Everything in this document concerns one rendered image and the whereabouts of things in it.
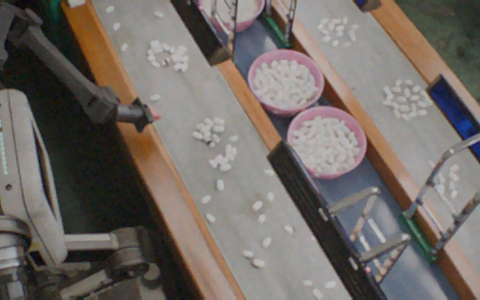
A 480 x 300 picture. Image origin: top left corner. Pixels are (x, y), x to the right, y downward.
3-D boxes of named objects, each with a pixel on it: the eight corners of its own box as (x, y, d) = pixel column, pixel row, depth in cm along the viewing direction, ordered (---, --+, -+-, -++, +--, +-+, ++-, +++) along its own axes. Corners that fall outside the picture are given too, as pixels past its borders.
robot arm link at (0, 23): (-14, 17, 190) (3, -8, 187) (20, 39, 197) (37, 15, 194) (-40, 77, 153) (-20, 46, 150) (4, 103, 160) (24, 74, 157)
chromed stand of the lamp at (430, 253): (429, 266, 201) (479, 204, 163) (397, 217, 210) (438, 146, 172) (471, 241, 206) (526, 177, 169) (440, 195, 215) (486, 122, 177)
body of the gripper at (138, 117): (141, 97, 203) (123, 94, 198) (154, 121, 199) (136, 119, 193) (130, 110, 206) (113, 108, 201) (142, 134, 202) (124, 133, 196)
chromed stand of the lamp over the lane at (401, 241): (326, 322, 190) (358, 270, 152) (295, 269, 199) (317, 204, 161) (377, 295, 195) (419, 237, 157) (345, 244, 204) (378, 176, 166)
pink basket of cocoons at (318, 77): (288, 138, 225) (291, 122, 217) (231, 95, 233) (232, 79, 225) (333, 93, 236) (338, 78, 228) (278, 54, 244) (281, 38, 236)
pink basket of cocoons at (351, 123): (309, 199, 212) (313, 186, 204) (270, 138, 224) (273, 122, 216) (374, 169, 220) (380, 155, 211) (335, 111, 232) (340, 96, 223)
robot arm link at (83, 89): (3, 34, 190) (22, 8, 187) (13, 34, 196) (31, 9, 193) (93, 128, 188) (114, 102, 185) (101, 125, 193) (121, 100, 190)
